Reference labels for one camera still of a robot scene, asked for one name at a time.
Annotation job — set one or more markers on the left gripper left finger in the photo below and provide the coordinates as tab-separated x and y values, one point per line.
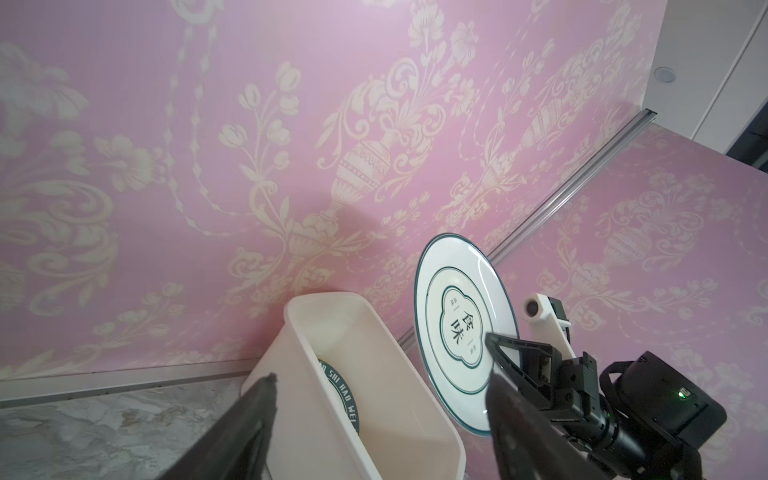
237	445

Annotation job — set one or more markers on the white plate black rim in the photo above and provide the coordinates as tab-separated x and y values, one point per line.
459	298

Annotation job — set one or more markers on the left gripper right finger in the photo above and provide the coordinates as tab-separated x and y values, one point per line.
525	444

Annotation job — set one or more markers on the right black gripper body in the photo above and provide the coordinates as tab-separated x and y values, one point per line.
638	419

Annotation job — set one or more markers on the white plate green lettered rim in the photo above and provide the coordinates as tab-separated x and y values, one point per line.
344	393

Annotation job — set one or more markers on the aluminium right corner post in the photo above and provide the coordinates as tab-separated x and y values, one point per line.
490	182

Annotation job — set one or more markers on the white plastic bin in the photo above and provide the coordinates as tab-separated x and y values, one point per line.
404	432

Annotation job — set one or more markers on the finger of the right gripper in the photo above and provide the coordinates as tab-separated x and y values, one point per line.
530	366

